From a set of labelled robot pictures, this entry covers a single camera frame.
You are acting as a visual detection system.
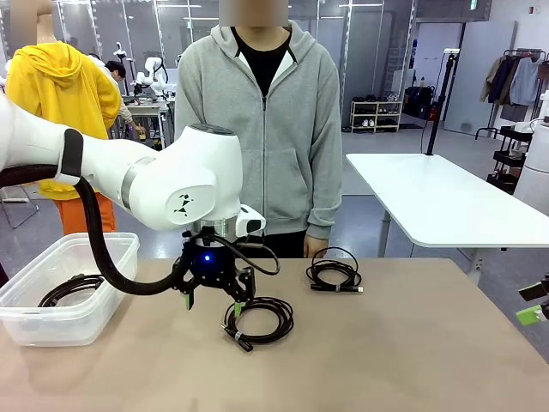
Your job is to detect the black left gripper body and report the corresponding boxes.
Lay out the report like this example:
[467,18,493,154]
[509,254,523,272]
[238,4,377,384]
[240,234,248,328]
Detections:
[172,229,257,306]

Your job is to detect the brown braided cable coil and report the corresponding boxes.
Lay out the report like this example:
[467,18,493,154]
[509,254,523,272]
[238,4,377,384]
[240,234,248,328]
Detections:
[221,297,295,353]

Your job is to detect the small black USB cable coil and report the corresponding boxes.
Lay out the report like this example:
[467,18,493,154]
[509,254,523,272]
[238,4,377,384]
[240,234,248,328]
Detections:
[306,247,365,295]

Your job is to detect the black cord with grey tie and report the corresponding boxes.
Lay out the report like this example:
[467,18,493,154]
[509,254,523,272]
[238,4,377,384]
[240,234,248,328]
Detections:
[37,274,106,308]

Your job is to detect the grey-sleeved left forearm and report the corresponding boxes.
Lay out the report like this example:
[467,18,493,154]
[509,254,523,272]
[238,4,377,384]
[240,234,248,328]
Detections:
[306,171,344,240]

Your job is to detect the person's left hand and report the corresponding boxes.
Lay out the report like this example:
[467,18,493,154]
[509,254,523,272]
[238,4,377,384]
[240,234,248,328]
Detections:
[303,231,329,258]

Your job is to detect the white cylindrical appliance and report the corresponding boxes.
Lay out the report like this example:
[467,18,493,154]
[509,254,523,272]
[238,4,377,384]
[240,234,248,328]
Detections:
[512,115,549,215]

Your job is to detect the white side table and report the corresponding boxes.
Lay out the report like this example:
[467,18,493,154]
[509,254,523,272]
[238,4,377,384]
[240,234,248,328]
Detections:
[345,153,549,284]

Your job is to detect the clear plastic storage container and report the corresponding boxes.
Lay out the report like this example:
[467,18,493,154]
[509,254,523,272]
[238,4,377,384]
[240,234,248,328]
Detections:
[0,233,141,348]

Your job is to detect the black utility cart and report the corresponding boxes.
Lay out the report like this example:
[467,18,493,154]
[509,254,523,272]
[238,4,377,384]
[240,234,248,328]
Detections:
[486,125,535,194]

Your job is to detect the person in grey hoodie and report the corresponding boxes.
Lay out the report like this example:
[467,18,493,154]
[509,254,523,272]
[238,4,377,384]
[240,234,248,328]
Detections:
[174,21,344,258]

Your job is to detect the cluttered background workbench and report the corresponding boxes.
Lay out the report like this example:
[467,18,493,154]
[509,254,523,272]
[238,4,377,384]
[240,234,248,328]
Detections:
[124,96,175,149]

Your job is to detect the background person in beige jacket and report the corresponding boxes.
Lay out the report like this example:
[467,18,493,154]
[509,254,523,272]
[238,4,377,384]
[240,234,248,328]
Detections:
[105,59,148,139]

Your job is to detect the black pole with white top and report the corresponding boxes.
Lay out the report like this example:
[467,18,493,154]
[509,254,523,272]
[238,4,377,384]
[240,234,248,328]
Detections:
[425,47,461,156]

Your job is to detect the clothes rack with garments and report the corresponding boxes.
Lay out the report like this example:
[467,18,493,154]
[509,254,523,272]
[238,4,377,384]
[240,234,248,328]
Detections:
[474,47,549,141]

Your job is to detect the black bags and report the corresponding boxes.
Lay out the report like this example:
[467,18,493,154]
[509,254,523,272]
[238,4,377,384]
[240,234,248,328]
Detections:
[404,85,439,121]

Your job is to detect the white partition panel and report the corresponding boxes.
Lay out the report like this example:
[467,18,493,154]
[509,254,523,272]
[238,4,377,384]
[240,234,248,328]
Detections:
[443,20,518,136]

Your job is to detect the wooden shoe rack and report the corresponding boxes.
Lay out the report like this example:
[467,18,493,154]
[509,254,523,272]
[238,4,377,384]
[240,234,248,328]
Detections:
[350,100,404,134]

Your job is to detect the mannequin in yellow hoodie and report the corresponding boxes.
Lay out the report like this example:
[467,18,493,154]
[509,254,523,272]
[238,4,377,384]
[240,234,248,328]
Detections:
[4,0,124,235]

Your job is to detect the thin black wrist camera cable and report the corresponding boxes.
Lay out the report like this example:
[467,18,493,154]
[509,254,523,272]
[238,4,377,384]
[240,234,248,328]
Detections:
[214,235,281,276]

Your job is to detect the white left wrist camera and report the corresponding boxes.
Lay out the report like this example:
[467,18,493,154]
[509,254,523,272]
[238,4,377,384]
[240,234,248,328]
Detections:
[234,204,267,237]

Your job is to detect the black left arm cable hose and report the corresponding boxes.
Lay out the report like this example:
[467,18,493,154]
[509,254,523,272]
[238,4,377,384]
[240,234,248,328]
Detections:
[0,165,190,297]

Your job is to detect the black stand with white camera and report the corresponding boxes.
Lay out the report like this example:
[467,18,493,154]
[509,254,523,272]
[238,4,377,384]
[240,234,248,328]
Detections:
[112,41,132,95]

